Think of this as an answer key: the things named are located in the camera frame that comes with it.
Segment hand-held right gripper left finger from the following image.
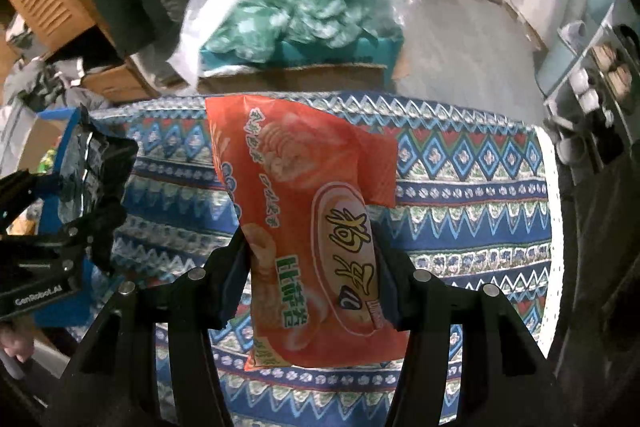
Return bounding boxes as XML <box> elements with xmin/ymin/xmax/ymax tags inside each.
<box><xmin>42</xmin><ymin>233</ymin><xmax>252</xmax><ymax>427</ymax></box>

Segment small cardboard box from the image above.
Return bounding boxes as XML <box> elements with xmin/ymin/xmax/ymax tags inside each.
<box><xmin>81</xmin><ymin>61</ymin><xmax>152</xmax><ymax>104</ymax></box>

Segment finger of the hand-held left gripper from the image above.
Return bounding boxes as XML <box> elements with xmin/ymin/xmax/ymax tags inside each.
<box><xmin>0</xmin><ymin>171</ymin><xmax>67</xmax><ymax>224</ymax></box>
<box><xmin>49</xmin><ymin>213</ymin><xmax>109</xmax><ymax>259</ymax></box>

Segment white plastic bag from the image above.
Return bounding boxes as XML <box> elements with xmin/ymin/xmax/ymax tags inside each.
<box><xmin>166</xmin><ymin>0</ymin><xmax>312</xmax><ymax>88</ymax></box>

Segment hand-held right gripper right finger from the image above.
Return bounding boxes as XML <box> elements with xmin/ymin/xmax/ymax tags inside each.
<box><xmin>371</xmin><ymin>226</ymin><xmax>567</xmax><ymax>427</ymax></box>

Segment person's left hand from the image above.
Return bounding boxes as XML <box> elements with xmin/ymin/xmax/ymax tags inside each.
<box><xmin>0</xmin><ymin>321</ymin><xmax>37</xmax><ymax>364</ymax></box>

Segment patterned tablecloth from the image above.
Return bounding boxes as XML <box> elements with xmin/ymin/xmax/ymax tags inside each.
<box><xmin>64</xmin><ymin>91</ymin><xmax>559</xmax><ymax>427</ymax></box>

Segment shelf rack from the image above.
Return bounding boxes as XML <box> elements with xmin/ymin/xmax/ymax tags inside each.
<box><xmin>542</xmin><ymin>0</ymin><xmax>640</xmax><ymax>180</ymax></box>

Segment crumpled green plastic bags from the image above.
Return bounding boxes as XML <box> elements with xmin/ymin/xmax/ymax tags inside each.
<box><xmin>204</xmin><ymin>0</ymin><xmax>377</xmax><ymax>58</ymax></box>

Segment grey cloth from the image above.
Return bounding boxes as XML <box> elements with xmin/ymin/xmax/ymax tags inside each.
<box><xmin>4</xmin><ymin>56</ymin><xmax>102</xmax><ymax>114</ymax></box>

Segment blue storage box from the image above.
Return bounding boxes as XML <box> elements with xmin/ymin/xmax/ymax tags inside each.
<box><xmin>34</xmin><ymin>107</ymin><xmax>128</xmax><ymax>329</ymax></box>

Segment red snack packet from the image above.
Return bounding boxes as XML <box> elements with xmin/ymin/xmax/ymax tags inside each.
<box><xmin>204</xmin><ymin>93</ymin><xmax>412</xmax><ymax>371</ymax></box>

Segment small black snack packet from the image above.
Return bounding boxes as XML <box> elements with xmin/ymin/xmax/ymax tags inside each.
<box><xmin>59</xmin><ymin>106</ymin><xmax>140</xmax><ymax>274</ymax></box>

